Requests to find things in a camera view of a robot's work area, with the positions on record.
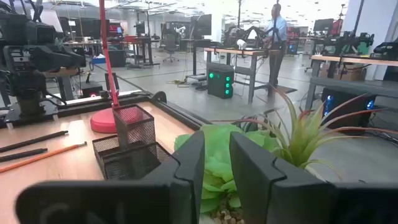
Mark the black office chair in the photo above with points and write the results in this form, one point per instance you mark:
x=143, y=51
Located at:
x=170, y=45

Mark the black computer monitor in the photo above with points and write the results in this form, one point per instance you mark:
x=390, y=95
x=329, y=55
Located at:
x=202, y=25
x=323, y=25

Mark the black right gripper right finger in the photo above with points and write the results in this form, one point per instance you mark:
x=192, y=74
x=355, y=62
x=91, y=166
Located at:
x=280, y=199

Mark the black computer tower blue lights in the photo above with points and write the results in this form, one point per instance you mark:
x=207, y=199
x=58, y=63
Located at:
x=345, y=109

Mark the black mesh desk organizer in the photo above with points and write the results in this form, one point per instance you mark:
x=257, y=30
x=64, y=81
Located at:
x=133, y=161

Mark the wooden top workbench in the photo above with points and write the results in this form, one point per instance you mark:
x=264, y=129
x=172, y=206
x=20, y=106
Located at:
x=351, y=59
x=236, y=51

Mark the blue storage bin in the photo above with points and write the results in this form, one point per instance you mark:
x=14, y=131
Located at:
x=99, y=60

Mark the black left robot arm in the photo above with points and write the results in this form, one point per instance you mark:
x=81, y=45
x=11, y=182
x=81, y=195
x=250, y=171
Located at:
x=28, y=84

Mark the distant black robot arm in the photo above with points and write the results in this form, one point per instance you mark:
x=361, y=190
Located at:
x=245, y=34

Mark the succulent in patterned white pot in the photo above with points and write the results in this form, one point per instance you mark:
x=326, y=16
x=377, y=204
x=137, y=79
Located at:
x=217, y=155

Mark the black pen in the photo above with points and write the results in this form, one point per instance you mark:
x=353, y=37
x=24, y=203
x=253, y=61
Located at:
x=21, y=154
x=34, y=141

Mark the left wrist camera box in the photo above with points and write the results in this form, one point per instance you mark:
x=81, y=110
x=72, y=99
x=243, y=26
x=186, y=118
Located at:
x=40, y=32

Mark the black standing desk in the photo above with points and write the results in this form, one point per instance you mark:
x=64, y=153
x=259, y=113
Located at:
x=140, y=40

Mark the person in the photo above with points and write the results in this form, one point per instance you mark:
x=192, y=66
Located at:
x=276, y=28

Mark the red desk lamp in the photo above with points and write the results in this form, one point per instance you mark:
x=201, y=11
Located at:
x=107, y=62

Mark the cardboard box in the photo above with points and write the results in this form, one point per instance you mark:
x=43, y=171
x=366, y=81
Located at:
x=342, y=73

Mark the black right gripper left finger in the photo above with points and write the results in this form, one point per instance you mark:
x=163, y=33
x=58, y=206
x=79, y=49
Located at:
x=124, y=202

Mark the orange pencil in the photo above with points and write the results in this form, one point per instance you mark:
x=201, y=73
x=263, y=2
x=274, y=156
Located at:
x=46, y=155

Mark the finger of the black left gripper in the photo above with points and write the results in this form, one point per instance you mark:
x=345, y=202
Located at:
x=62, y=57

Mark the black aluminium table frame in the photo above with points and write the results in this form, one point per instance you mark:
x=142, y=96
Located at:
x=177, y=112

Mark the black computer tower green lights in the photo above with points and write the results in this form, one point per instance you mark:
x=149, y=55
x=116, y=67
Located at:
x=219, y=81

